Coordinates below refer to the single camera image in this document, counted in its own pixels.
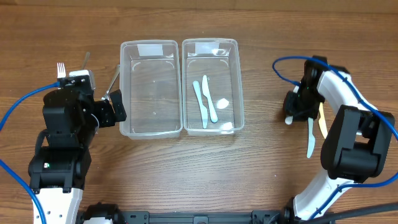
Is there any white plastic utensil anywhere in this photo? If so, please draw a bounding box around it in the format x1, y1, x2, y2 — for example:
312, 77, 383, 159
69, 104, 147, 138
285, 86, 299, 125

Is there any pale blue plastic knife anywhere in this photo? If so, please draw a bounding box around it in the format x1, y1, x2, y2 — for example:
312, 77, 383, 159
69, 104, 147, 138
307, 118, 315, 158

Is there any light blue plastic knife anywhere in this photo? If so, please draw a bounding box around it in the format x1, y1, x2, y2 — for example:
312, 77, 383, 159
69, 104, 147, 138
193, 80, 208, 129

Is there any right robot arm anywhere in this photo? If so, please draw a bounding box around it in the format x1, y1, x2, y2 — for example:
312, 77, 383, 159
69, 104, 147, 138
278, 55, 397, 223

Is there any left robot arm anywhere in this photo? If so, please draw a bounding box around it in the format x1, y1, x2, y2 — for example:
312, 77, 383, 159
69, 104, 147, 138
28, 88, 127, 223

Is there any left clear plastic container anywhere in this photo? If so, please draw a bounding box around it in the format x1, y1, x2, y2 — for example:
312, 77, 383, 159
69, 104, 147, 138
119, 40, 183, 140

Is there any clear plastic container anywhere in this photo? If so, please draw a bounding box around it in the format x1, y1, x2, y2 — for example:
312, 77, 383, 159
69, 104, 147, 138
119, 40, 183, 140
182, 38, 244, 136

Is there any right clear plastic container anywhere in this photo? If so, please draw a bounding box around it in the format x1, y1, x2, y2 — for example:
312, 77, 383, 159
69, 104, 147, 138
182, 38, 244, 136

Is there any yellow plastic knife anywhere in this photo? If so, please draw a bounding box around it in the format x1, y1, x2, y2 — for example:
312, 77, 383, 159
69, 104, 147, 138
318, 103, 328, 139

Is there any white plastic fork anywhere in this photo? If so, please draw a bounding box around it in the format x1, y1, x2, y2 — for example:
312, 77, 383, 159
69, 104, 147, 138
57, 62, 67, 79

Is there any metal utensil handle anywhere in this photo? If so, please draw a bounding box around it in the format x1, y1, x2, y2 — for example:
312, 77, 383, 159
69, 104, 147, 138
80, 52, 90, 70

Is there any left blue cable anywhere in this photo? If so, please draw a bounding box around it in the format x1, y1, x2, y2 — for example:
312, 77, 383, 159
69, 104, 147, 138
0, 81, 62, 224

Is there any blue cable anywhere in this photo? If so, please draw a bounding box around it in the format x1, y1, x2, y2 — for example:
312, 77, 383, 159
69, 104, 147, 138
0, 81, 62, 224
272, 55, 398, 220

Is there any right blue cable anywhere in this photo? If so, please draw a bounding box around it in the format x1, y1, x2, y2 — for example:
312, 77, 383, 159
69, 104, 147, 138
272, 55, 398, 220

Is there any black cable bottom right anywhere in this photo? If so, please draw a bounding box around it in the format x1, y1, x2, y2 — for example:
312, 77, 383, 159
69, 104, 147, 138
298, 202, 398, 224

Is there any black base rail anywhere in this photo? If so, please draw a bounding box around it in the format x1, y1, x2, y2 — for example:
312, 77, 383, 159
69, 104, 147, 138
76, 202, 292, 224

